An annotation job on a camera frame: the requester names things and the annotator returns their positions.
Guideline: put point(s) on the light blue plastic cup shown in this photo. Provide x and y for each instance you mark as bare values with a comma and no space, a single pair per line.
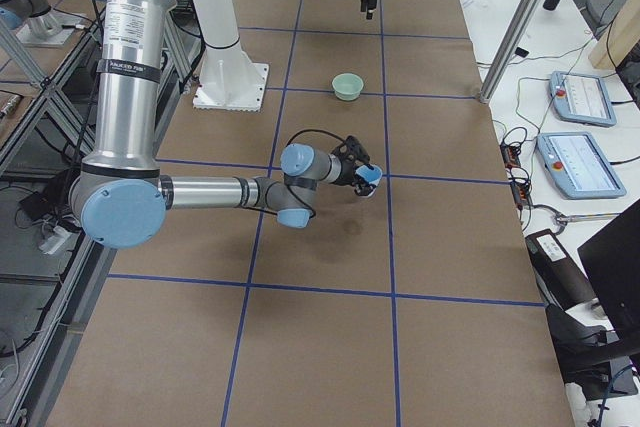
370,176

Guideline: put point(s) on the green ceramic bowl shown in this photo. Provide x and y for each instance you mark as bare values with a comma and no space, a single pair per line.
347,86

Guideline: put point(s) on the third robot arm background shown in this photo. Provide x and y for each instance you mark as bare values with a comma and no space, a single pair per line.
37,14

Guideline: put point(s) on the orange black usb hub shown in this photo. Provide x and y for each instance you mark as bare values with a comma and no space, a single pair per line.
510,155

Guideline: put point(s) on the small black square device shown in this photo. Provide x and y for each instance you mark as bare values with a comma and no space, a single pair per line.
523,53

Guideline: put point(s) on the near blue teach pendant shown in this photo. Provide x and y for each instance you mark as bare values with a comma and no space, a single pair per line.
577,166

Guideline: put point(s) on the blue teach pendant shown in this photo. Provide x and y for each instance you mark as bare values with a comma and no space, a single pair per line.
577,166
581,98

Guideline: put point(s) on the far blue teach pendant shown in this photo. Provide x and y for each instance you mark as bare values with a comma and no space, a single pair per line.
581,98

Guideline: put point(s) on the black monitor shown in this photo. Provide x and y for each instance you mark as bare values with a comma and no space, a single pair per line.
611,261

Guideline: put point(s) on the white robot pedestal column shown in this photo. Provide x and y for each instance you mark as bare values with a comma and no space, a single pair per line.
228,79

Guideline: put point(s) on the aluminium frame post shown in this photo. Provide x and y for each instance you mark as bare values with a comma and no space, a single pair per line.
514,32

